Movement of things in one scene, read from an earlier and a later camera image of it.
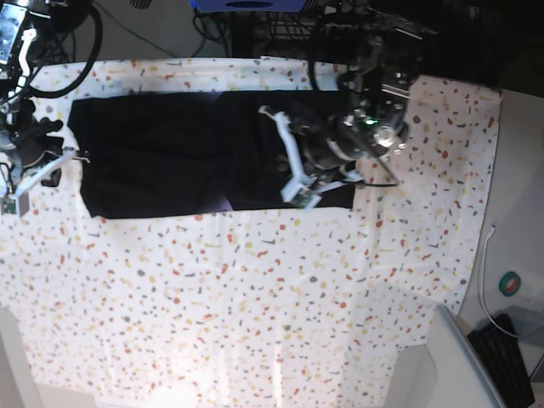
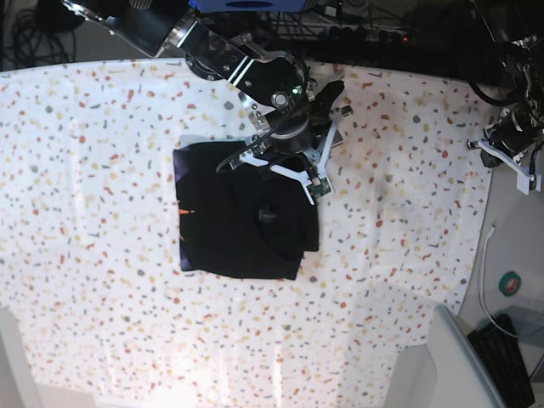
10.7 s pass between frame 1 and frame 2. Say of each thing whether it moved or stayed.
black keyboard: stayed
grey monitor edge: stayed
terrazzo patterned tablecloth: stayed
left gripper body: moved
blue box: stayed
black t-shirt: moved
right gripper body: moved
